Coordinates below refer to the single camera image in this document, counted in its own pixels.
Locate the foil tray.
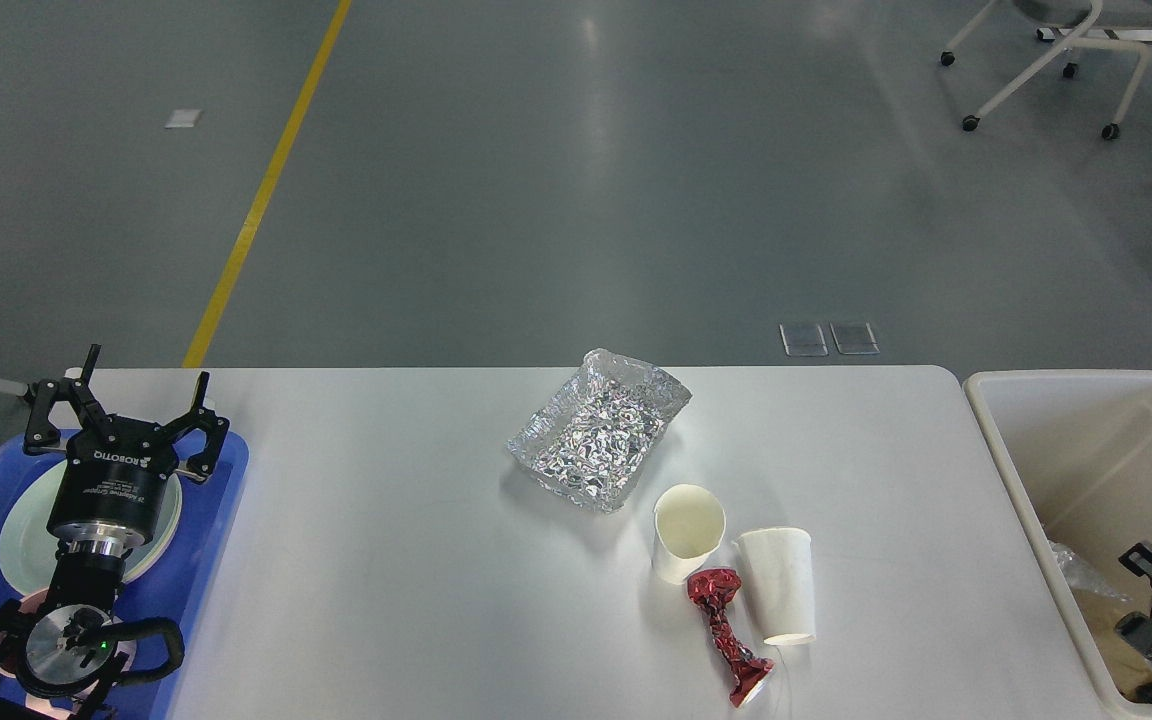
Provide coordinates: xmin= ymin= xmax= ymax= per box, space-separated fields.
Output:
xmin=506 ymin=348 xmax=692 ymax=514

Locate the beige plastic bin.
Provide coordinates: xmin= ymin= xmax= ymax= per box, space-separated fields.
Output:
xmin=964 ymin=369 xmax=1152 ymax=719

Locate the brown paper bag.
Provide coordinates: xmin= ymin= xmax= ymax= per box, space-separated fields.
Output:
xmin=1073 ymin=589 xmax=1152 ymax=703

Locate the mint green plate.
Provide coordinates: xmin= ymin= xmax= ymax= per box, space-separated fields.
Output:
xmin=0 ymin=464 xmax=183 ymax=594

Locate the blue plastic tray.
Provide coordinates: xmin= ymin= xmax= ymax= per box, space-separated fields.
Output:
xmin=0 ymin=435 xmax=248 ymax=719

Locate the white paper cup upright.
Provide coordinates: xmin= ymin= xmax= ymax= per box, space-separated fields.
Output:
xmin=652 ymin=484 xmax=726 ymax=585

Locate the white paper cup inverted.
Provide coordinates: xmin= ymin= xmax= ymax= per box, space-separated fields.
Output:
xmin=733 ymin=526 xmax=817 ymax=647

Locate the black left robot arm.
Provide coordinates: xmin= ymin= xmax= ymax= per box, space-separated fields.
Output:
xmin=0 ymin=344 xmax=230 ymax=719

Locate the white rolling chair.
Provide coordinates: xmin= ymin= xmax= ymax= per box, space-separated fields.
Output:
xmin=938 ymin=1 xmax=1152 ymax=141

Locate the foil sheet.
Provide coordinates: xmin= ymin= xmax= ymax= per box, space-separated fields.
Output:
xmin=1048 ymin=541 xmax=1132 ymax=605

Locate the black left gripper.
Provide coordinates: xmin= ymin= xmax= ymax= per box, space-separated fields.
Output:
xmin=23 ymin=344 xmax=232 ymax=550

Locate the red foil wrapper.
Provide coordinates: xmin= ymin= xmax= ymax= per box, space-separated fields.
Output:
xmin=684 ymin=568 xmax=776 ymax=708

